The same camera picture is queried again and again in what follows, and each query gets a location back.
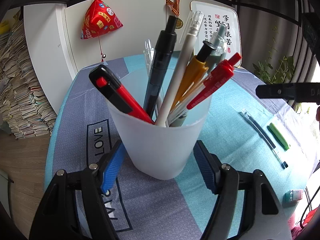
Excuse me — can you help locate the white capped gel pen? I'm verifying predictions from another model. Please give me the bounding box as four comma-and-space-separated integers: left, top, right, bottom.
155, 11, 204, 127

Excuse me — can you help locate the stack of books on floor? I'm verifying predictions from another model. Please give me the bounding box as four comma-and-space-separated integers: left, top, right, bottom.
1, 20, 57, 139

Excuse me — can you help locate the blue grey patterned tablecloth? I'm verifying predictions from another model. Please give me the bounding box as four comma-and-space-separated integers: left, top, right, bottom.
45, 66, 319, 239

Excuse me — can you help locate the red black utility knife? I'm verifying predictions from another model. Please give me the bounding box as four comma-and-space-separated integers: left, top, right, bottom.
89, 64, 154, 124

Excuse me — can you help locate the orange barrel pen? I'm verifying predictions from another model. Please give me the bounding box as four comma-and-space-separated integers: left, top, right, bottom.
171, 41, 216, 110

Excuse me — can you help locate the translucent white plastic cup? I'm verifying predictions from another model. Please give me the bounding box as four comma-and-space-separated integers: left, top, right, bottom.
107, 98, 211, 180

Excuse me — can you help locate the green highlighter pen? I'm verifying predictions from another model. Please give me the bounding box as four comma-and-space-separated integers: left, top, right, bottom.
267, 122, 290, 151

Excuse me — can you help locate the gold medal with striped ribbon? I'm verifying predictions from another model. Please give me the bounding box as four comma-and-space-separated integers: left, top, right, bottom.
166, 0, 183, 29

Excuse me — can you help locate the red pyramid hanging ornament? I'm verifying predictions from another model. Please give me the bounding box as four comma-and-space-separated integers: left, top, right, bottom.
80, 0, 124, 63

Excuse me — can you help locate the black gel pen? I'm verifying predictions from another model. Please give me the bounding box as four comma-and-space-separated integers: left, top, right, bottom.
143, 16, 178, 117

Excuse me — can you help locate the red white ballpoint pen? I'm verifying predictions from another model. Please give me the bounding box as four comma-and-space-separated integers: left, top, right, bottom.
167, 53, 242, 125

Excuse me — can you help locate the blue capped gel pen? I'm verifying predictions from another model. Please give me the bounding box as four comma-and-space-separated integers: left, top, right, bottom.
240, 109, 288, 169

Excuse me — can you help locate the framed calligraphy board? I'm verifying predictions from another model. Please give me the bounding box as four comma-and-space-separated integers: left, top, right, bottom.
190, 1, 242, 60

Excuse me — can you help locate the small teal pink eraser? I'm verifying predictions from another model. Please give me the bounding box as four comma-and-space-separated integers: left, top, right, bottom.
283, 189, 304, 206

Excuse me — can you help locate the clear transparent pen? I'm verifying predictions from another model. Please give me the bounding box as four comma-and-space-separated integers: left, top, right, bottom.
143, 40, 162, 117

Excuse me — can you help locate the grey curtain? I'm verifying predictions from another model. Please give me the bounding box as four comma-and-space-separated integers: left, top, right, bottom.
232, 0, 319, 83

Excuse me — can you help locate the grey green gel pen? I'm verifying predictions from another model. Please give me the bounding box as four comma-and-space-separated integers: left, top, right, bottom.
170, 23, 230, 127

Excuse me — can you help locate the white cabinet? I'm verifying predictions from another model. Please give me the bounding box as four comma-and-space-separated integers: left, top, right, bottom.
22, 0, 235, 116

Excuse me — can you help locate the green potted plant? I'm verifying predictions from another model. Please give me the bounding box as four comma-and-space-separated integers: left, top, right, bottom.
252, 24, 295, 85

